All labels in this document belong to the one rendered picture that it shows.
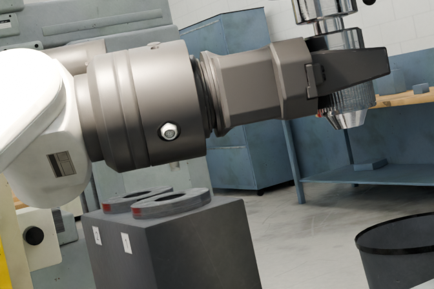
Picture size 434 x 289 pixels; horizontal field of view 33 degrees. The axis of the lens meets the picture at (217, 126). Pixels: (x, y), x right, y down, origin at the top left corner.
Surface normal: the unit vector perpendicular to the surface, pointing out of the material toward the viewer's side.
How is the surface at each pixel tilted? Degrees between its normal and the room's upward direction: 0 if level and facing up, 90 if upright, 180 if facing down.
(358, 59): 90
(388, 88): 90
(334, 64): 90
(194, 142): 133
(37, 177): 141
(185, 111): 101
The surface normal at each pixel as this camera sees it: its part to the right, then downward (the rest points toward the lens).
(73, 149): 0.21, 0.79
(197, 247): 0.47, -0.05
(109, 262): -0.86, 0.21
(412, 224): -0.07, 0.00
